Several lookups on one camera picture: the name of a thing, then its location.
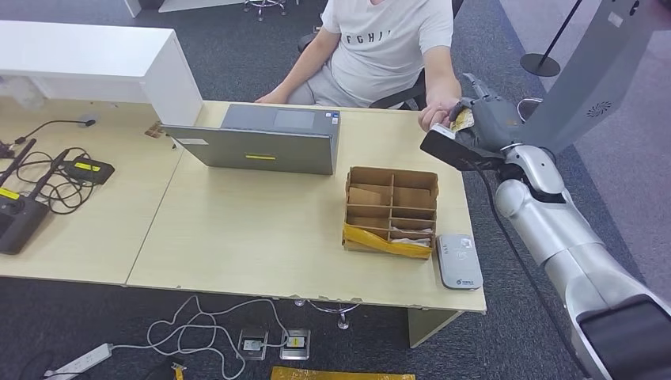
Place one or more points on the cardboard divider box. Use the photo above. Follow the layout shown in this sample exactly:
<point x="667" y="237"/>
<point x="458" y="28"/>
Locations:
<point x="415" y="196"/>

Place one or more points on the person's left hand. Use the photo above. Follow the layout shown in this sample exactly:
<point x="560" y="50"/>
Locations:
<point x="435" y="113"/>

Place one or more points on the white crumpled paper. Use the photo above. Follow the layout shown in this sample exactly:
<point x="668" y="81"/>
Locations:
<point x="415" y="242"/>

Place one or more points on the white desk shelf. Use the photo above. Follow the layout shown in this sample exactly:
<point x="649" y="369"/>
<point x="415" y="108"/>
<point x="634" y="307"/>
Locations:
<point x="78" y="57"/>

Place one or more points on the person's left forearm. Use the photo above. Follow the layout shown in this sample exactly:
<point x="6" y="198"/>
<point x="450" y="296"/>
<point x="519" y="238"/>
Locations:
<point x="441" y="78"/>

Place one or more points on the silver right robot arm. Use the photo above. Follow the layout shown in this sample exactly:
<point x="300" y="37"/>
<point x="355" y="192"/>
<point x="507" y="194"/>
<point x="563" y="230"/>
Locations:
<point x="566" y="236"/>

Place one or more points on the black device with antennas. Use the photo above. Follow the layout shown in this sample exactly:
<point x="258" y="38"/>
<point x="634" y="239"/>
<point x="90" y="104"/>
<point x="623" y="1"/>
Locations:
<point x="19" y="224"/>

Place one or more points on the chrome desk footrest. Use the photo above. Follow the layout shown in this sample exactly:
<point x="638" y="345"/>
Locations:
<point x="343" y="321"/>

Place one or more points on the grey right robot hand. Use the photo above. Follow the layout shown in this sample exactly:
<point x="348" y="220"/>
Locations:
<point x="495" y="126"/>

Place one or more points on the person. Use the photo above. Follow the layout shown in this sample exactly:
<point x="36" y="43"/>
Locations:
<point x="388" y="52"/>

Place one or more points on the floor outlet box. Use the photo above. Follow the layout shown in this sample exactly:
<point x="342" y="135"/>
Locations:
<point x="252" y="345"/>
<point x="295" y="343"/>

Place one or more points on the grey kiosk stand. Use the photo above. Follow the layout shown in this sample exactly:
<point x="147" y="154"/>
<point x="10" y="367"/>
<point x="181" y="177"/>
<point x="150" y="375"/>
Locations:
<point x="592" y="73"/>

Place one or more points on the black power adapter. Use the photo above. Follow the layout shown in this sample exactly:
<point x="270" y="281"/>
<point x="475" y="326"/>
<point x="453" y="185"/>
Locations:
<point x="89" y="170"/>

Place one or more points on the person's right forearm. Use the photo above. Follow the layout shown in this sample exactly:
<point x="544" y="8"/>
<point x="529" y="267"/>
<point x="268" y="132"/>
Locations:
<point x="309" y="68"/>

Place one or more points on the person's right hand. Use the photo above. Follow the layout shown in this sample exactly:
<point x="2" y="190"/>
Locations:
<point x="272" y="97"/>

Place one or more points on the grey card reader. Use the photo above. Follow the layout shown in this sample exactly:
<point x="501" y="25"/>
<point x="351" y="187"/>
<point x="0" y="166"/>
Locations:
<point x="459" y="262"/>

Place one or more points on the chrome stool base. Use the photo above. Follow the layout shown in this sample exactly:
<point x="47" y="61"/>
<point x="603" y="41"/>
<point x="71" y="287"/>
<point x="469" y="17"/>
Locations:
<point x="264" y="4"/>

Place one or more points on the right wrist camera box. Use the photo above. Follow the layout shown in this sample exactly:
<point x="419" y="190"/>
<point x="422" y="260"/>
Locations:
<point x="451" y="149"/>

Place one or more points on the grey laptop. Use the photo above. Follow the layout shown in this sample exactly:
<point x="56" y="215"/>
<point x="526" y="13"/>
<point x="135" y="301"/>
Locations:
<point x="262" y="152"/>

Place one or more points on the yellow printed ID card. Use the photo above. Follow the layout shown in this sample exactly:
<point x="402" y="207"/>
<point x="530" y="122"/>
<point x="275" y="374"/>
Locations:
<point x="462" y="120"/>

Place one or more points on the black stanchion post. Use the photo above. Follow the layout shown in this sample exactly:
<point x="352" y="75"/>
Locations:
<point x="540" y="64"/>

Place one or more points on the white furniture base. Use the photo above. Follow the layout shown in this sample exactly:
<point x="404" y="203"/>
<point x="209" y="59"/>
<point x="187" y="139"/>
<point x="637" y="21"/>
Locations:
<point x="199" y="4"/>

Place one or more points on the white power strip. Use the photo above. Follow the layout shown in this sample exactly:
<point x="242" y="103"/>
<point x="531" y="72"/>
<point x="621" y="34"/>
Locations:
<point x="78" y="362"/>

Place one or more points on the wooden desk leg panel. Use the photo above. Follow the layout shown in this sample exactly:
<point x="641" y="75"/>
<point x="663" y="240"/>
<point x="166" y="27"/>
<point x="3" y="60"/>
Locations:
<point x="430" y="325"/>

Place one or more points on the yellow taped package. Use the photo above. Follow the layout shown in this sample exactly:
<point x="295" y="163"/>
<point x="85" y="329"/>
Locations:
<point x="341" y="374"/>

